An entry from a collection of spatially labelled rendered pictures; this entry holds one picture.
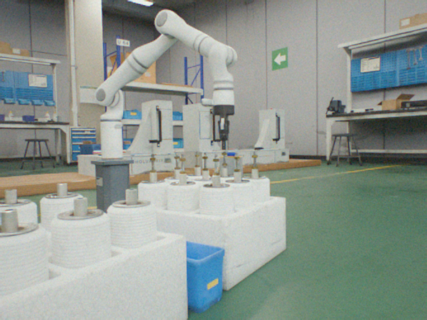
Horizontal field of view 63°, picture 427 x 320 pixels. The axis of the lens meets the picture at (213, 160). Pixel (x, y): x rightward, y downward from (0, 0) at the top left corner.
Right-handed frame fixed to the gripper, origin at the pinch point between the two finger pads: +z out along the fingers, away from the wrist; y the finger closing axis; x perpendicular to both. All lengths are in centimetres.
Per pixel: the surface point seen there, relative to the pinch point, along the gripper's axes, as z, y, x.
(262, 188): 13.8, -9.4, -13.0
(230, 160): 5.8, 14.6, -1.1
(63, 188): 9, -45, 34
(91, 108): -74, 556, 327
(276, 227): 26.4, -8.9, -17.5
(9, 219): 9, -77, 23
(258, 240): 27.5, -20.6, -11.8
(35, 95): -90, 464, 388
